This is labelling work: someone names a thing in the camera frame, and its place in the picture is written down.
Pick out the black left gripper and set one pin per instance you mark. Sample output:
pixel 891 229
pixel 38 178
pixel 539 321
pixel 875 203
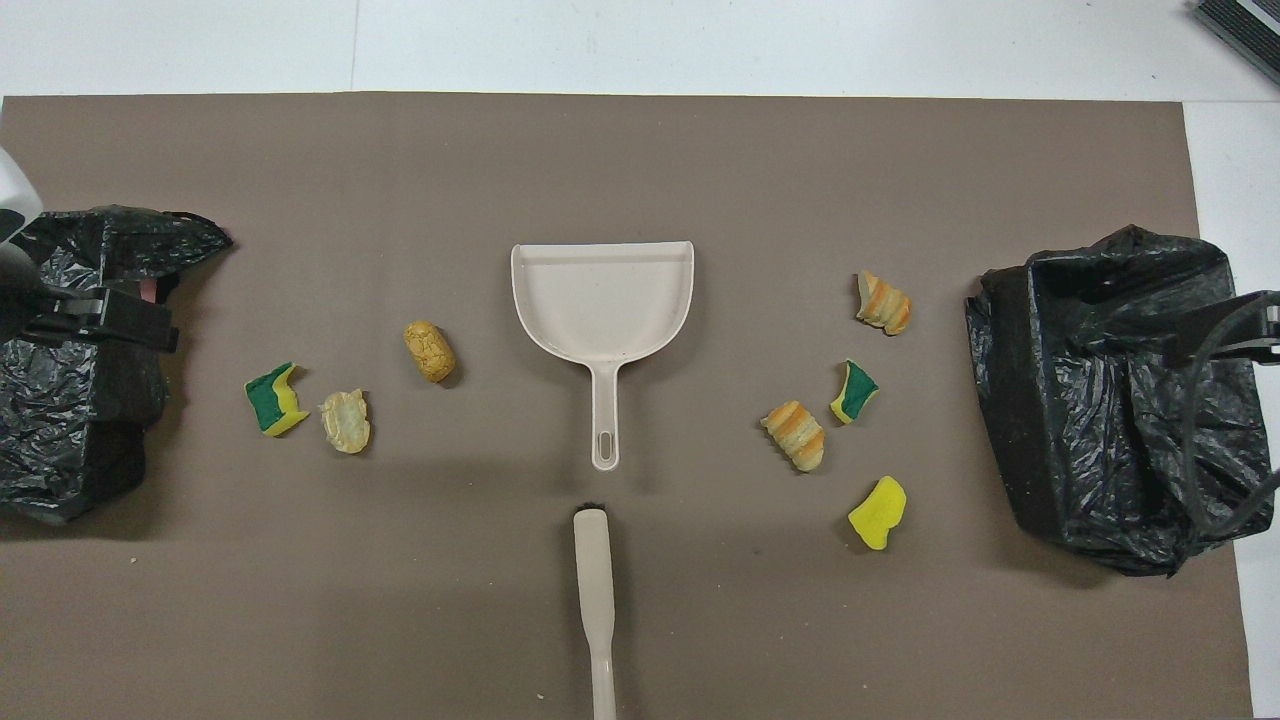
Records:
pixel 50 315

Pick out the yellow green sponge piece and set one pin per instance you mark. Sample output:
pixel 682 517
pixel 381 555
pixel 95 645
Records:
pixel 268 410
pixel 855 395

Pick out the pale pastry piece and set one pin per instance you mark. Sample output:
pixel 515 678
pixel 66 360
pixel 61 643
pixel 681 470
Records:
pixel 345 422

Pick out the golden brown bread roll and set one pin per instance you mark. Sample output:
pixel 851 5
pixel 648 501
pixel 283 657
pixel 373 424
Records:
pixel 430 352

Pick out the striped orange croissant piece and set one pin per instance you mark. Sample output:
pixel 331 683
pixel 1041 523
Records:
pixel 797 436
pixel 885 305

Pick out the plain yellow sponge piece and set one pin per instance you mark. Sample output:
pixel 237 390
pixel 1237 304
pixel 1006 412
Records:
pixel 878 513

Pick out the beige plastic dustpan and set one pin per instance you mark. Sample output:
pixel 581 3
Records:
pixel 600 300

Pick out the beige hand brush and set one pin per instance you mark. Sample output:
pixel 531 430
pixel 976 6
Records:
pixel 595 570

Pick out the black bag lined bin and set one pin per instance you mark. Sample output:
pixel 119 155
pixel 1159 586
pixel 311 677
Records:
pixel 60 430
pixel 1080 400

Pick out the dark ribbed panel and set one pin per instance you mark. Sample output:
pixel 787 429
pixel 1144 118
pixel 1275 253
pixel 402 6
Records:
pixel 1245 28

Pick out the brown paper table mat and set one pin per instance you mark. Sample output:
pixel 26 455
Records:
pixel 640 620

